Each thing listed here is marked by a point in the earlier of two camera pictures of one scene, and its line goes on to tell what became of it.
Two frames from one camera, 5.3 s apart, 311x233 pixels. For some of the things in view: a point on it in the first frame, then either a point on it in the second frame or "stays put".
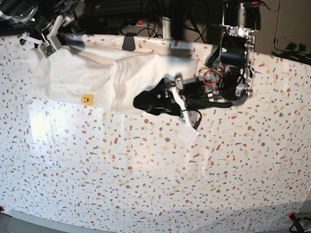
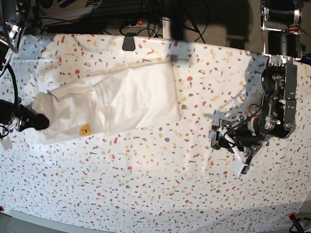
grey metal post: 166,32 stays put
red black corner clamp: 299,227 stays put
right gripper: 195,93 -> 248,133
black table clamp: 129,42 stays put
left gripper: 49,26 -> 15,115
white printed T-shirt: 111,79 -> 144,95
